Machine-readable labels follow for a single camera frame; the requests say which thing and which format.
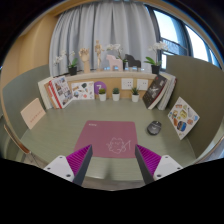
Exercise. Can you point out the white orchid behind horse figures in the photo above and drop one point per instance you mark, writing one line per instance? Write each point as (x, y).
(116, 47)

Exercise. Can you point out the small white sticker card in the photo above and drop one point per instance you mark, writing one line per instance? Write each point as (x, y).
(82, 90)

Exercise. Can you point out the red photo cover magazine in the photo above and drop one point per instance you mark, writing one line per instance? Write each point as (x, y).
(61, 91)

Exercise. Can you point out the beige paper card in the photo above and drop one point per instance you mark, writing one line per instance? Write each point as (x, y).
(32, 113)

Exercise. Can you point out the large white sticker sheet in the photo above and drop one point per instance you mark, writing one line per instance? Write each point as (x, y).
(183, 117)

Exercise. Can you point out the pink horse figure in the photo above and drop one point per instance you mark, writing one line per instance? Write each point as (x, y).
(113, 61)

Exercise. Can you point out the small white orchid black pot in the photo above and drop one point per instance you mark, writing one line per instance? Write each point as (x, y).
(72, 70)

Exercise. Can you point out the wooden hand model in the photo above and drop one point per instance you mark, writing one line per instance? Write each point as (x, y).
(85, 58)

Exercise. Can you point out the window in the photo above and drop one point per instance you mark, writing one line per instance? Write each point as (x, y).
(173, 31)

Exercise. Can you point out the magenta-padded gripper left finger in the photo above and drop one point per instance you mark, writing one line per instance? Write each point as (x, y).
(58, 166)

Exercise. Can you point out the white wall socket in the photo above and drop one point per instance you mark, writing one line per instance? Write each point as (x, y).
(142, 84)
(127, 83)

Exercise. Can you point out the dark grey computer mouse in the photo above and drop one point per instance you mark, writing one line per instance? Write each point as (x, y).
(154, 128)

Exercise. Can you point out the spiky succulent white pot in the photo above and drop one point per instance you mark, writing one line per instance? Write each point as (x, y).
(135, 97)

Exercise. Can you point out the black horse figure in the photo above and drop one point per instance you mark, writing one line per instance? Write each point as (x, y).
(133, 62)

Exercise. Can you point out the pink mouse pad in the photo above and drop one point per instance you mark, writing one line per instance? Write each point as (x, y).
(106, 136)

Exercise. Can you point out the large white orchid black pot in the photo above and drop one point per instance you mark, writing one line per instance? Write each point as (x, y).
(155, 69)

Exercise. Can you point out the black hardcover book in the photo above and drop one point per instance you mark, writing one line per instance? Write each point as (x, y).
(154, 90)

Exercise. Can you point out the purple round sign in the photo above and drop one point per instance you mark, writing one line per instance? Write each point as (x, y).
(99, 86)

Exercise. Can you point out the wooden artist mannequin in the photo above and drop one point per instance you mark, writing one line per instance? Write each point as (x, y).
(98, 53)

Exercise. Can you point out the small green desk partition panel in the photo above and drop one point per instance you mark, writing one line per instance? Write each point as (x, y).
(23, 86)

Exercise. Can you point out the grey curtain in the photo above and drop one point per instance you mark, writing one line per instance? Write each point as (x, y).
(100, 26)

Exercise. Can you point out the small green succulent white pot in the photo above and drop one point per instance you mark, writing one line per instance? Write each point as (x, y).
(116, 96)

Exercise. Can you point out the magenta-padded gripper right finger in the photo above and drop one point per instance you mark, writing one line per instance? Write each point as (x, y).
(168, 166)

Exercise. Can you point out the large green desk partition panel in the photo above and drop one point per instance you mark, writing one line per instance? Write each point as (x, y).
(200, 83)

